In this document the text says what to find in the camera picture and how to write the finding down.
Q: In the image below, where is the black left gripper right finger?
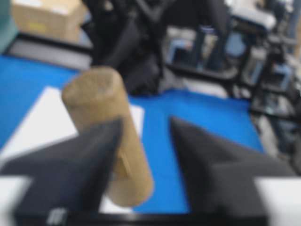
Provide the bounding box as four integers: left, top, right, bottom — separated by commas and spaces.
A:
169, 116, 295, 226

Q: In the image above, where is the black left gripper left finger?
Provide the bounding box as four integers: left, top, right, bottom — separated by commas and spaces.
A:
0, 126, 116, 226

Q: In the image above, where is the wooden mallet hammer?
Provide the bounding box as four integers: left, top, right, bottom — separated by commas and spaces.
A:
61, 66, 154, 207

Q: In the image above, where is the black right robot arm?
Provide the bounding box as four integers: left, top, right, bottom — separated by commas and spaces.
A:
82, 0, 164, 96

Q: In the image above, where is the blue table cloth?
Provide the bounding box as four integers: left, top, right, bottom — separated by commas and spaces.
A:
0, 56, 263, 213

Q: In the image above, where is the white board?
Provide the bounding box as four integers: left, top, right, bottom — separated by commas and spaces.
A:
0, 87, 132, 213

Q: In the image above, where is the cardboard box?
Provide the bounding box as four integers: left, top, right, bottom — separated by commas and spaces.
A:
11, 0, 87, 43

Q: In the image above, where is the black metal frame rail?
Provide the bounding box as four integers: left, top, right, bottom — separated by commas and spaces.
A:
3, 32, 93, 71

